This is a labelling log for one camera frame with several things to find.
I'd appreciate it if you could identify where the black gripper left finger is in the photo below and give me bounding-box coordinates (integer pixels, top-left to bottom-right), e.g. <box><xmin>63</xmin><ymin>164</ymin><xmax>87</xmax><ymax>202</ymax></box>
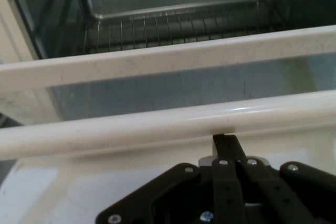
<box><xmin>94</xmin><ymin>134</ymin><xmax>247</xmax><ymax>224</ymax></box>

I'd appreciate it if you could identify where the cream toaster oven body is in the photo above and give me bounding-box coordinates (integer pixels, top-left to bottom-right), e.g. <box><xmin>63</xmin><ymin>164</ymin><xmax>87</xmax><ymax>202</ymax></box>
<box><xmin>0</xmin><ymin>0</ymin><xmax>336</xmax><ymax>61</ymax></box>

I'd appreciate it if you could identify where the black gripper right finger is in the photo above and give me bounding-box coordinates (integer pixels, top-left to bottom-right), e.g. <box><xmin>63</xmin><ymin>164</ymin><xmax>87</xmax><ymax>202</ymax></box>
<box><xmin>227</xmin><ymin>134</ymin><xmax>336</xmax><ymax>224</ymax></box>

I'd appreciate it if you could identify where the cream glass oven door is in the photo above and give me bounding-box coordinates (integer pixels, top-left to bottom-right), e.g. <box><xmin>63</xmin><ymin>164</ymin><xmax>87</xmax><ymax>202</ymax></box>
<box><xmin>0</xmin><ymin>24</ymin><xmax>336</xmax><ymax>162</ymax></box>

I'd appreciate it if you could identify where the wire oven rack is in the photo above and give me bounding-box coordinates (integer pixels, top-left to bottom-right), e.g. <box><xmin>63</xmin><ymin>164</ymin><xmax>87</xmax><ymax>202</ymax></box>
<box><xmin>83</xmin><ymin>11</ymin><xmax>287</xmax><ymax>51</ymax></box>

